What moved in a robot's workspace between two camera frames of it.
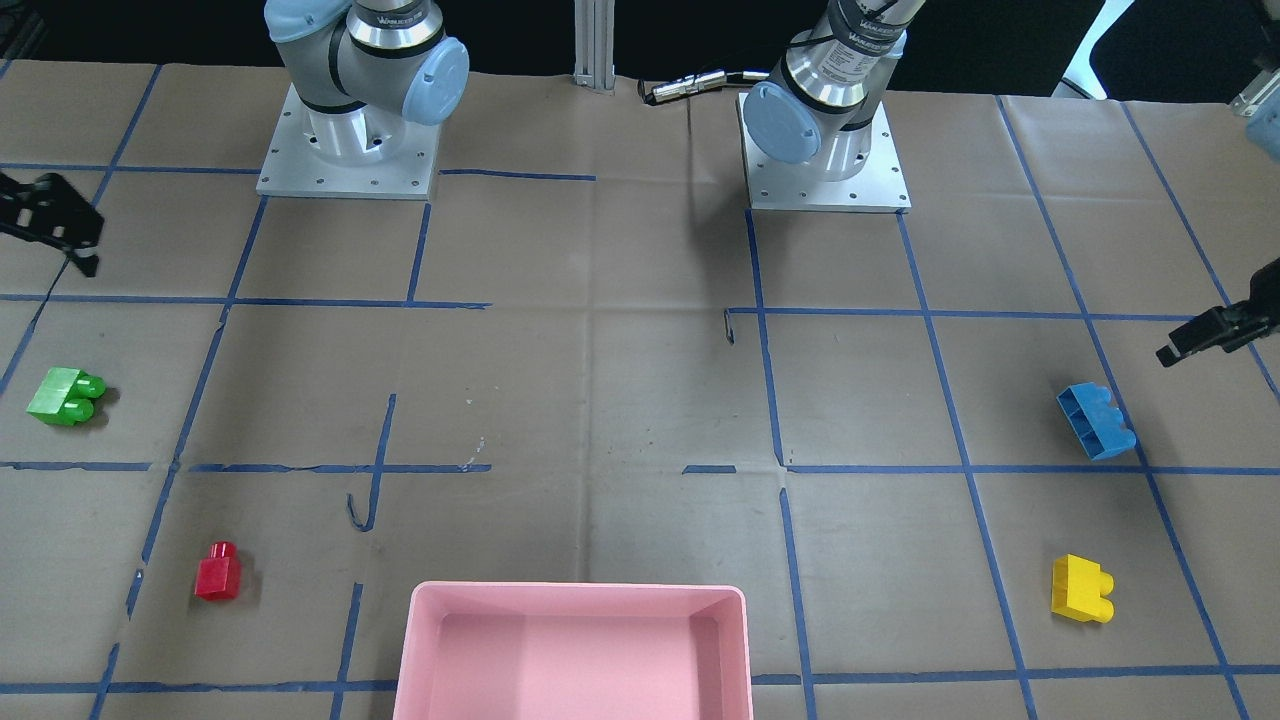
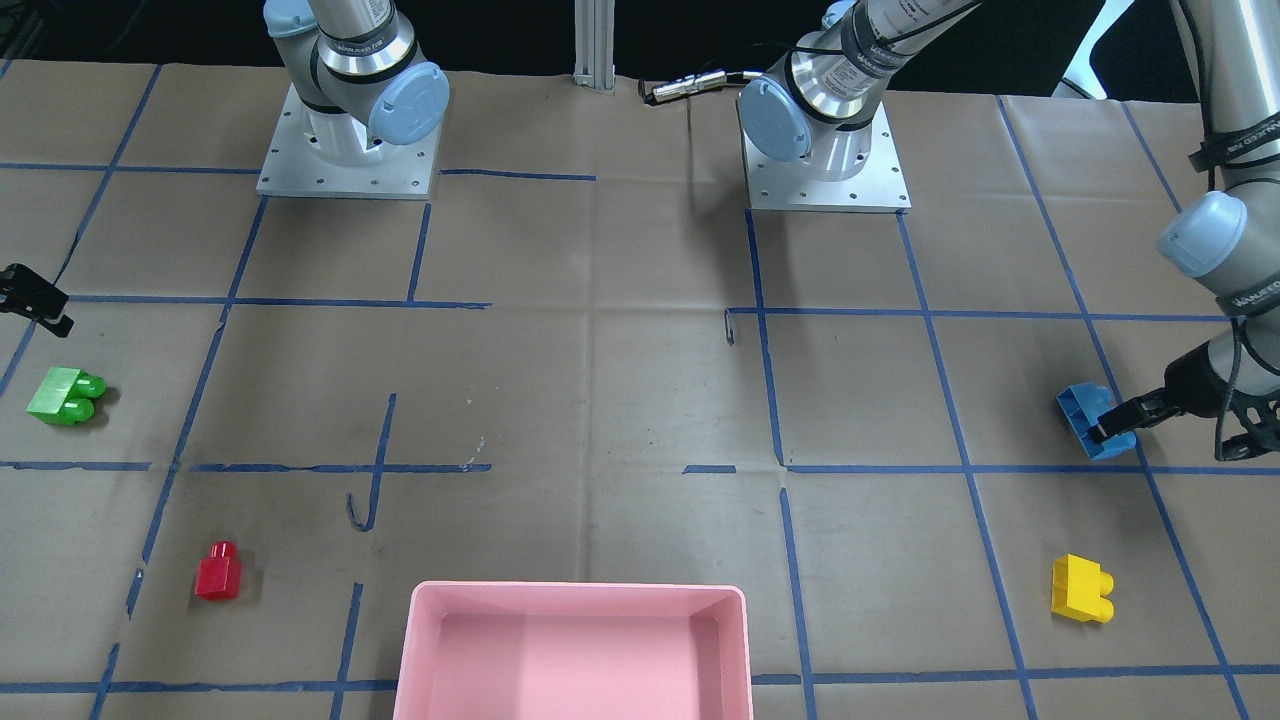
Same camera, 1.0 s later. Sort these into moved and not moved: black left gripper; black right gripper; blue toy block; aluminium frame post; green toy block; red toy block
Moved: black right gripper; black left gripper
Not moved: green toy block; red toy block; blue toy block; aluminium frame post
